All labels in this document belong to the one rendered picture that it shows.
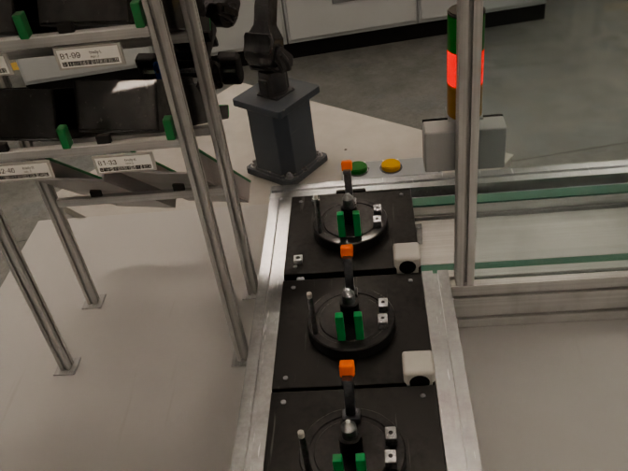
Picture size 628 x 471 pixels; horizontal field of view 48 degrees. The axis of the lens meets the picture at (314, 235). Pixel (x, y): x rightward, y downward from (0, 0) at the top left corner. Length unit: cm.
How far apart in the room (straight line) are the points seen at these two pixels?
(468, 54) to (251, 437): 61
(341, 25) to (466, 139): 339
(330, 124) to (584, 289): 89
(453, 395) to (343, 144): 91
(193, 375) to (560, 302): 64
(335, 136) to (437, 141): 79
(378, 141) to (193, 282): 63
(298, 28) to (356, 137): 260
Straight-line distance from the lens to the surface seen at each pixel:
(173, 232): 160
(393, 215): 135
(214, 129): 117
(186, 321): 137
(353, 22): 441
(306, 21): 436
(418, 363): 105
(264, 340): 116
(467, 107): 102
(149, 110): 104
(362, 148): 178
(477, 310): 125
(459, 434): 102
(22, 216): 355
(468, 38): 98
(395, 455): 93
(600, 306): 130
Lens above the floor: 177
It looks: 38 degrees down
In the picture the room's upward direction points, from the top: 8 degrees counter-clockwise
